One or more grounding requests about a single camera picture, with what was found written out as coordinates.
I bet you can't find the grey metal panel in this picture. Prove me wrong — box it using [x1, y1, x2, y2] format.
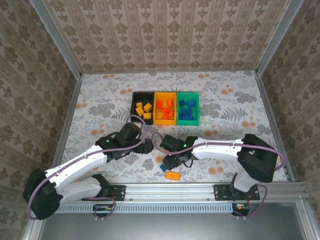
[37, 202, 313, 240]

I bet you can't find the yellow plastic bin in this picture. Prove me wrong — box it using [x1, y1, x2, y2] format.
[152, 91, 179, 126]

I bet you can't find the aluminum frame front rail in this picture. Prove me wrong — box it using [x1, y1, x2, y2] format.
[59, 181, 309, 201]

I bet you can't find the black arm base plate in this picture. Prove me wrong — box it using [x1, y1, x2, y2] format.
[82, 184, 126, 202]
[213, 184, 261, 202]

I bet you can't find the aluminum frame front upright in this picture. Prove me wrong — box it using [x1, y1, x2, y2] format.
[19, 214, 47, 240]
[296, 197, 320, 240]

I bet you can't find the yellow-orange flat lego brick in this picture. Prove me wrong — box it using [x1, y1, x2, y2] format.
[165, 171, 181, 181]

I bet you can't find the grey slotted cable duct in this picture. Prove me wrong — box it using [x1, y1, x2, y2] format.
[56, 202, 237, 214]

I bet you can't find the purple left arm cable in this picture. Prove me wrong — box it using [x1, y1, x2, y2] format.
[26, 114, 148, 221]

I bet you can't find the aluminum frame side rail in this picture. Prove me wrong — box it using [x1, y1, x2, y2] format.
[46, 74, 83, 183]
[254, 72, 296, 183]

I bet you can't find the aluminum frame corner post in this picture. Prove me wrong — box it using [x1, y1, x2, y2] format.
[28, 0, 83, 80]
[254, 0, 305, 76]

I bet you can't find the black plastic bin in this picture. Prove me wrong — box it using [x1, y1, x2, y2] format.
[131, 91, 156, 125]

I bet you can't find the green plastic bin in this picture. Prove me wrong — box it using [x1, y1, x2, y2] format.
[175, 92, 201, 126]

